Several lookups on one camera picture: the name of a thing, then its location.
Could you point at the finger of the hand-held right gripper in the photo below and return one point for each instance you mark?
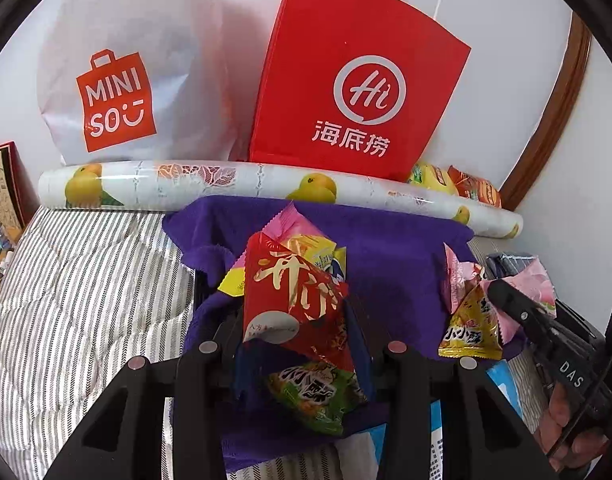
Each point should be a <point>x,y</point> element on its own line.
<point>515,305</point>

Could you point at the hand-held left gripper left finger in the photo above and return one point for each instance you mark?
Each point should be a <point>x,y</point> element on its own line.
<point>221,360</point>

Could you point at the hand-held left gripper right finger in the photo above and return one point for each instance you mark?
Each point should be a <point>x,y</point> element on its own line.
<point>410,375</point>

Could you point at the green snack packet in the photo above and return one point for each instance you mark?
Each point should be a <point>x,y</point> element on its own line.
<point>311,390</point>

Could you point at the red snack packet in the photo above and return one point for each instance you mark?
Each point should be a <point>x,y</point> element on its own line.
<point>286,290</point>

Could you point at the purple cloth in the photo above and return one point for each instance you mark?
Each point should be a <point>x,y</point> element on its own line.
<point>395,260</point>

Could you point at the pink and yellow snack packet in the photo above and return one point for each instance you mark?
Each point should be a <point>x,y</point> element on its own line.
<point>313,247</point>

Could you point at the person's right hand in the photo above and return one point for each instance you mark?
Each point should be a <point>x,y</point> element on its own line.
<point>560,425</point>

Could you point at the grey plaid folded cloth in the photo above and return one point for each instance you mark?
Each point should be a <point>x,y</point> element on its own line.
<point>505,262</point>

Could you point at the blue tissue pack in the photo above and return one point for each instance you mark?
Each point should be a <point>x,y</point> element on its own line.
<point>505,390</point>

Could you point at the red chips bag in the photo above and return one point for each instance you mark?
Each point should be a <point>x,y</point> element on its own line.
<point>478,187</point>

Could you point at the yellow chips bag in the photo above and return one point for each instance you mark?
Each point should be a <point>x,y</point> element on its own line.
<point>430,177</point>

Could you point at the fruit-print paper roll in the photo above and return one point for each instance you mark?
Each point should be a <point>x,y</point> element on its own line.
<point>236,185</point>

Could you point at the red paper bag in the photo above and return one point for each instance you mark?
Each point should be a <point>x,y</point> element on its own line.
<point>356,85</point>

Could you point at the brown patterned book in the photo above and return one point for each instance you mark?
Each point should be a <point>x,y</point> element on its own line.
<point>3,185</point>

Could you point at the white plastic shopping bag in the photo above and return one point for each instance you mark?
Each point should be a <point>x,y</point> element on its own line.
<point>136,35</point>

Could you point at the brown wooden door frame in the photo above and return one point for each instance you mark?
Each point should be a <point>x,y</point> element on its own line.
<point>560,110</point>

